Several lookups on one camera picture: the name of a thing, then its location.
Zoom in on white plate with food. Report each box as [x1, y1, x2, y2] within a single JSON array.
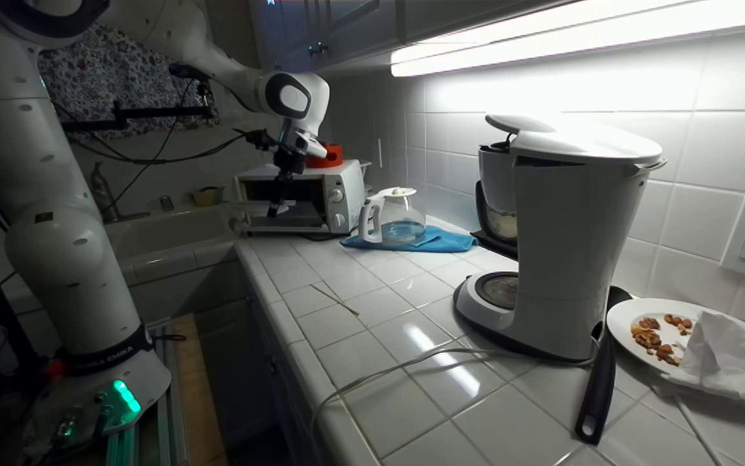
[[608, 297, 718, 375]]

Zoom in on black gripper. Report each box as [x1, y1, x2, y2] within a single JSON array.
[[266, 149, 305, 218]]

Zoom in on white upper cabinets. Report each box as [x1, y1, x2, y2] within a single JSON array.
[[247, 0, 570, 74]]

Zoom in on crumpled white napkin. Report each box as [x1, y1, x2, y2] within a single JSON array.
[[664, 313, 745, 407]]

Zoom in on blue cloth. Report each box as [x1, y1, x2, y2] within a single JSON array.
[[341, 225, 475, 255]]

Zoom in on red lidded container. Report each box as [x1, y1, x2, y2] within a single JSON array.
[[305, 143, 343, 168]]

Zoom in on white power cord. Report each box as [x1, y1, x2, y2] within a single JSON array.
[[305, 343, 497, 435]]

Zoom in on thin wooden skewer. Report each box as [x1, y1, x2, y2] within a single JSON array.
[[309, 286, 358, 316]]

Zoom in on under-cabinet light strip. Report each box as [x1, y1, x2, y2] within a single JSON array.
[[391, 0, 745, 77]]

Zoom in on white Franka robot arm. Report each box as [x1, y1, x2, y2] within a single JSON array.
[[0, 0, 331, 458]]

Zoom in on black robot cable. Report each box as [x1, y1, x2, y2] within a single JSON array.
[[69, 125, 272, 168]]

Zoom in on black utensil handle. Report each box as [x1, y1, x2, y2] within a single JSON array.
[[570, 286, 635, 448]]

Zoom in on white coffee maker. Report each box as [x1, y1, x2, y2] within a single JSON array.
[[453, 115, 662, 362]]

